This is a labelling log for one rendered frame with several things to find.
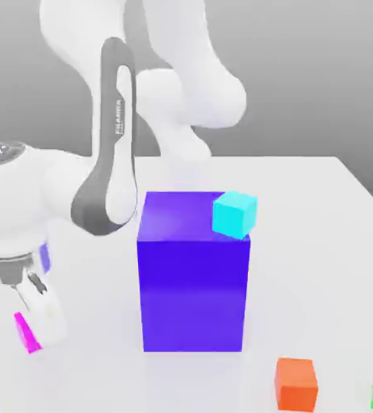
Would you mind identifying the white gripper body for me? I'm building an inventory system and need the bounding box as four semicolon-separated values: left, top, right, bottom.
10;279;67;350

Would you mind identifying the small magenta cube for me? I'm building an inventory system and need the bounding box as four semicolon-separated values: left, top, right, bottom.
14;311;43;355

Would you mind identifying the small cyan cube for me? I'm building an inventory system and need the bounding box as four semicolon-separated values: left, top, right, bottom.
212;190;258;240

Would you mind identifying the small orange cube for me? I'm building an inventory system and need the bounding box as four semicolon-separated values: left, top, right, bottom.
274;357;319;413

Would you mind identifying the large blue box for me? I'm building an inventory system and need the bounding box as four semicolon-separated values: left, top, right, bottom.
136;191;251;353

